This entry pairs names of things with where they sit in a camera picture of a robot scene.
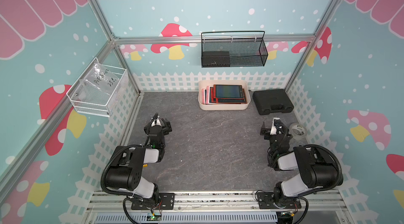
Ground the red writing tablet top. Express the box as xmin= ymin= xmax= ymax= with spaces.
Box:
xmin=211 ymin=85 xmax=246 ymax=104

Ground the green circuit board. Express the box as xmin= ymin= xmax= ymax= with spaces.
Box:
xmin=146 ymin=213 xmax=162 ymax=221

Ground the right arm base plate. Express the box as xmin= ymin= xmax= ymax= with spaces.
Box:
xmin=255 ymin=190 xmax=302 ymax=209

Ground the black mesh wall basket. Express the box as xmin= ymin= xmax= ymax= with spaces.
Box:
xmin=201 ymin=30 xmax=268 ymax=67

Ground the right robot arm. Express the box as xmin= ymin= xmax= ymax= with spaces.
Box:
xmin=256 ymin=118 xmax=344 ymax=209

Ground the pink writing tablet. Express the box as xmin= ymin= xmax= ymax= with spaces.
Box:
xmin=203 ymin=87 xmax=210 ymax=105

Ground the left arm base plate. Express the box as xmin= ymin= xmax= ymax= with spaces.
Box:
xmin=130 ymin=193 xmax=175 ymax=211

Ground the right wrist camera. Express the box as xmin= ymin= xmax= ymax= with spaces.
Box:
xmin=271 ymin=117 xmax=283 ymax=135

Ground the white wire wall basket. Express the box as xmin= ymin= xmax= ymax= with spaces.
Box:
xmin=66 ymin=58 xmax=128 ymax=117

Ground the clear plastic bag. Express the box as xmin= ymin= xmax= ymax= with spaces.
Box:
xmin=79 ymin=62 xmax=120 ymax=97

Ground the white plastic storage box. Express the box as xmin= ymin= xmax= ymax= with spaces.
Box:
xmin=198 ymin=80 xmax=251 ymax=111

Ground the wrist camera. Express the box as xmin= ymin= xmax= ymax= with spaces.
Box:
xmin=271 ymin=117 xmax=283 ymax=135
xmin=150 ymin=118 xmax=161 ymax=127

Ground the black plastic tool case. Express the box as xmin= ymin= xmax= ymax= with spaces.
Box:
xmin=252 ymin=89 xmax=294 ymax=115

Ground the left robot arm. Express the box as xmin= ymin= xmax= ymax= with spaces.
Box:
xmin=101 ymin=113 xmax=172 ymax=209

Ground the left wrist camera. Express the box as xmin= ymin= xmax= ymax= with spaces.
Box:
xmin=150 ymin=118 xmax=161 ymax=127

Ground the clear tape roll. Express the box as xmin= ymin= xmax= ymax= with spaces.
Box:
xmin=289 ymin=123 xmax=308 ymax=140

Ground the red writing tablet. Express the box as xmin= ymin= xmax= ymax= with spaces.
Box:
xmin=211 ymin=85 xmax=246 ymax=104
xmin=208 ymin=86 xmax=218 ymax=104

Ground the black box in basket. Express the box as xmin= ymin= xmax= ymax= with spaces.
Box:
xmin=201 ymin=51 xmax=230 ymax=68

